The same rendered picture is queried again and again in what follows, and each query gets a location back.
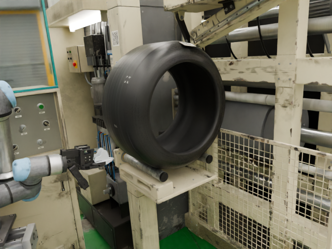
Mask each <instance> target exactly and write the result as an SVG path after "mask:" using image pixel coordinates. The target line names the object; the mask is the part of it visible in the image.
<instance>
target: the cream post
mask: <svg viewBox="0 0 332 249"><path fill-rule="evenodd" d="M106 3H107V11H108V20H109V29H110V38H111V47H112V56H113V65H115V64H116V61H119V60H120V59H121V58H122V57H123V56H124V55H125V54H127V53H128V52H129V51H131V50H132V49H134V48H136V47H138V46H141V45H143V39H142V27H141V15H140V3H139V0H106ZM116 30H118V35H119V46H113V43H112V33H111V32H112V31H116ZM126 185H127V193H128V202H129V211H130V220H131V229H132V238H133V246H134V249H160V244H159V233H158V221H157V208H156V202H154V201H153V200H151V199H150V198H148V197H147V196H145V195H144V194H142V193H141V192H140V191H138V190H137V189H135V188H134V187H132V186H131V185H130V184H128V183H126Z"/></svg>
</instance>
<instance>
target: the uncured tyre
mask: <svg viewBox="0 0 332 249"><path fill-rule="evenodd" d="M180 42H182V41H165V42H157V43H149V44H144V45H141V46H138V47H136V48H134V49H132V50H131V51H129V52H128V53H127V54H125V55H124V56H123V57H122V58H121V59H120V60H119V61H118V62H117V63H116V64H115V65H114V67H113V68H112V70H111V71H110V73H109V75H108V77H107V80H106V82H105V85H104V89H103V95H102V114H103V119H104V123H105V126H106V129H107V131H108V133H109V135H110V136H111V138H112V139H113V141H114V142H115V143H116V145H117V146H118V147H119V148H120V149H121V150H123V151H124V152H125V153H127V154H128V155H130V156H132V157H134V158H136V159H138V160H140V161H142V162H144V163H146V164H147V165H149V166H152V167H155V168H160V169H177V168H181V167H184V166H187V165H189V164H191V163H192V162H194V161H195V160H197V159H198V158H199V157H200V156H201V155H202V154H203V153H204V152H205V151H206V150H207V149H208V148H209V147H210V146H211V144H212V143H213V142H214V140H215V138H216V137H217V135H218V133H219V130H220V128H221V125H222V122H223V118H224V112H225V90H224V85H223V81H222V78H221V75H220V73H219V70H218V68H217V66H216V65H215V63H214V61H213V60H212V59H211V57H210V56H209V55H208V54H207V53H206V52H205V51H203V50H202V49H201V48H199V47H197V46H187V45H183V44H181V43H180ZM166 71H168V72H169V73H170V74H171V76H172V77H173V79H174V81H175V83H176V86H177V90H178V108H177V112H176V115H175V118H174V120H173V122H172V123H171V125H170V126H169V127H168V129H167V130H166V131H165V132H163V133H162V134H161V135H159V136H157V137H155V136H154V134H153V131H152V127H151V123H150V104H151V99H152V95H153V92H154V89H155V87H156V85H157V83H158V81H159V80H160V78H161V77H162V76H163V75H164V73H165V72H166ZM127 75H132V77H131V79H130V81H129V84H128V85H127V84H124V81H125V78H126V76H127ZM114 123H116V124H117V127H118V129H116V128H115V127H114Z"/></svg>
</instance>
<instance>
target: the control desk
mask: <svg viewBox="0 0 332 249"><path fill-rule="evenodd" d="M14 95H15V98H16V107H14V108H11V109H12V114H11V115H10V116H9V124H10V130H11V137H12V143H13V150H14V156H15V160H18V159H23V158H31V157H38V156H46V155H53V154H60V149H65V150H67V149H69V143H68V137H67V132H66V125H65V119H64V113H63V107H62V101H61V95H60V89H59V88H51V89H42V90H34V91H26V92H18V93H14ZM10 214H16V216H17V217H16V219H15V221H14V224H13V226H12V229H14V228H19V227H24V226H27V225H28V224H31V223H35V224H36V229H37V233H38V238H39V239H38V242H37V246H36V249H85V243H84V237H83V229H82V223H81V217H80V210H79V204H78V198H77V193H76V187H75V181H74V177H73V175H72V174H71V172H70V171H69V170H68V168H67V171H66V172H65V173H61V174H57V175H52V176H46V177H43V178H42V182H41V191H40V194H39V196H38V197H37V198H36V199H35V200H33V201H30V202H25V201H22V200H20V201H17V202H15V203H12V204H10V205H7V206H5V207H2V208H0V216H5V215H10Z"/></svg>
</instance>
